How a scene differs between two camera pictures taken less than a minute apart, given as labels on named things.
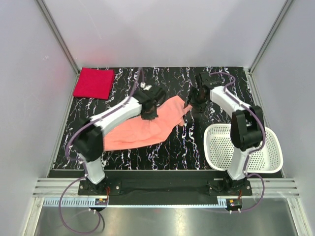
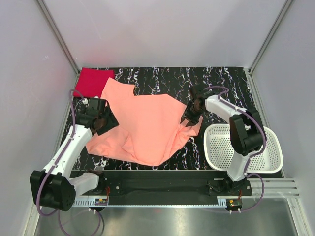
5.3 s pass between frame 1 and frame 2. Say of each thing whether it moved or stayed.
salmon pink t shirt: moved
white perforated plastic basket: stayed
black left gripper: moved
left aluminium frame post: stayed
